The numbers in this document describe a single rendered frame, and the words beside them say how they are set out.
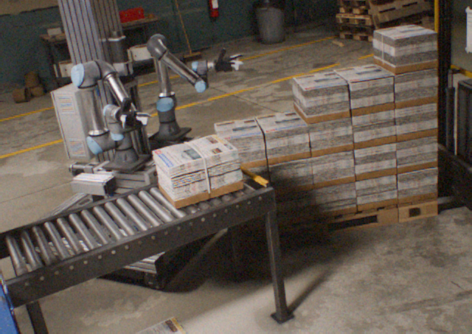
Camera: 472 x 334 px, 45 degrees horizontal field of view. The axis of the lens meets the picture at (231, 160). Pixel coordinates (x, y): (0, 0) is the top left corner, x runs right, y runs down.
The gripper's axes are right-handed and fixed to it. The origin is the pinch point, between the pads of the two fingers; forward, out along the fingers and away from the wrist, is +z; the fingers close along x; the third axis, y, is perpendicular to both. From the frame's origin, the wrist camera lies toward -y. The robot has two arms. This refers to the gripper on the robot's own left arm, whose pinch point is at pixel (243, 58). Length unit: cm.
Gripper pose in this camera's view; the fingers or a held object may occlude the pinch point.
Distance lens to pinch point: 396.1
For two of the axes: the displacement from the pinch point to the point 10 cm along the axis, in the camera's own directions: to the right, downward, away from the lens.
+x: 0.0, 5.0, -8.7
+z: 9.9, -1.1, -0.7
